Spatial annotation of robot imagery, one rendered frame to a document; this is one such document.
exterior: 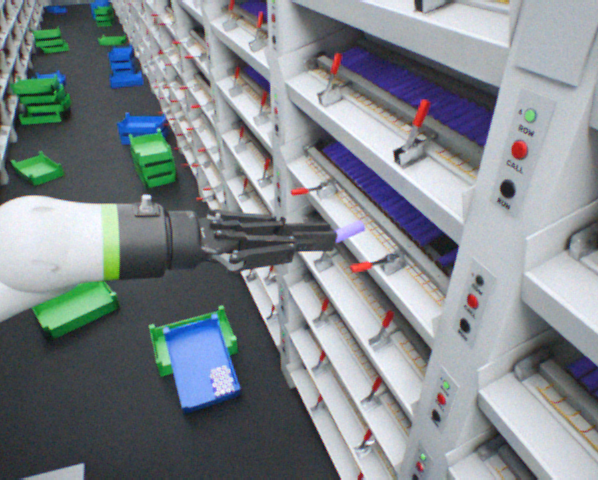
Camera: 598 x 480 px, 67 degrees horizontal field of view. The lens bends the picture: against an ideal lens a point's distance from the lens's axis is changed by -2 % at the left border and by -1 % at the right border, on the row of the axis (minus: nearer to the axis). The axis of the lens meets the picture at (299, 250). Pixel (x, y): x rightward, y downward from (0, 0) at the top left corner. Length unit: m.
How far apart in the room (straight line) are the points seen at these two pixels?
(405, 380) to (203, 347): 1.04
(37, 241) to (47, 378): 1.47
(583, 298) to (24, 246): 0.56
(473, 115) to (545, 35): 0.29
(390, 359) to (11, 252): 0.66
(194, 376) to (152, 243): 1.22
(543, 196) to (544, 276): 0.09
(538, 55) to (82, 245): 0.48
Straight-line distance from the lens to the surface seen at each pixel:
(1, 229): 0.56
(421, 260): 0.77
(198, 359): 1.76
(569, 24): 0.46
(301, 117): 1.10
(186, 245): 0.57
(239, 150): 1.66
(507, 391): 0.67
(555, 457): 0.64
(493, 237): 0.55
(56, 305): 2.27
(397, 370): 0.90
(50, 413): 1.88
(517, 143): 0.49
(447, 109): 0.76
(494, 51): 0.52
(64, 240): 0.55
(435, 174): 0.66
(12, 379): 2.05
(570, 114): 0.46
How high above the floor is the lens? 1.40
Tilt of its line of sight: 37 degrees down
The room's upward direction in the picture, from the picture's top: straight up
